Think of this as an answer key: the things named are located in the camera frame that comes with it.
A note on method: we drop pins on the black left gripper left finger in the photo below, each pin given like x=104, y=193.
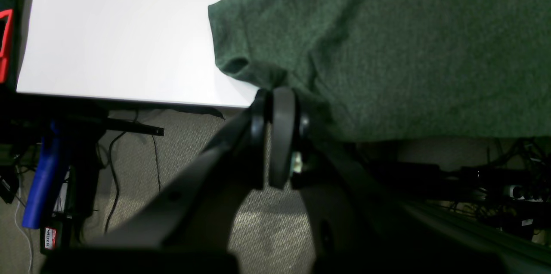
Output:
x=197, y=208

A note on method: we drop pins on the blue handled tool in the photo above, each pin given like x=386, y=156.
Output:
x=53, y=165

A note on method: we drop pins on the red clamp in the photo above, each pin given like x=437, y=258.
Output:
x=6, y=28

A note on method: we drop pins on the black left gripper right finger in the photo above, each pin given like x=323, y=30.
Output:
x=362, y=224

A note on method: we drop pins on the green long sleeve shirt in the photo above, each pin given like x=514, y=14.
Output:
x=375, y=70

